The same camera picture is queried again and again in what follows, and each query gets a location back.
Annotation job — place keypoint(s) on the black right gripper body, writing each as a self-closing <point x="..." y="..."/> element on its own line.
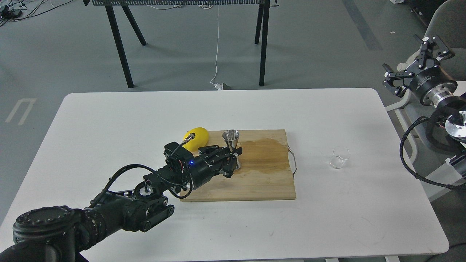
<point x="431" y="85"/>

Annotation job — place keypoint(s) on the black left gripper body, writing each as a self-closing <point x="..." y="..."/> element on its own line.
<point x="203" y="167"/>

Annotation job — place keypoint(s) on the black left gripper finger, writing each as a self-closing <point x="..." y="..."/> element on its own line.
<point x="213" y="151"/>
<point x="228" y="161"/>

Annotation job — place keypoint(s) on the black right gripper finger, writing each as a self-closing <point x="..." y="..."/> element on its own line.
<point x="432" y="51"/>
<point x="394" y="80"/>

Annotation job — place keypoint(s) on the steel double jigger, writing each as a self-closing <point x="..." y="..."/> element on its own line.
<point x="231" y="139"/>

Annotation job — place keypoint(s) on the small clear glass cup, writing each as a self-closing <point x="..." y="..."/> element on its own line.
<point x="339" y="157"/>

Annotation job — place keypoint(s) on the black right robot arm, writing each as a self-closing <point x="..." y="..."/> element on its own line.
<point x="445" y="130"/>

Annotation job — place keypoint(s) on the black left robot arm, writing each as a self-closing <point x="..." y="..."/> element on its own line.
<point x="132" y="200"/>

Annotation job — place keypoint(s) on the yellow lemon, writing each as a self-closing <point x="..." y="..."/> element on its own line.
<point x="201" y="138"/>

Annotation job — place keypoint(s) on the grey office chair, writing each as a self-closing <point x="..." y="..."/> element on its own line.
<point x="449" y="23"/>

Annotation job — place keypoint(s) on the bamboo cutting board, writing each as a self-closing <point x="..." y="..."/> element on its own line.
<point x="265" y="172"/>

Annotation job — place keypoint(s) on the black metal table frame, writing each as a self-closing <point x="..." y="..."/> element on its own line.
<point x="159" y="23"/>

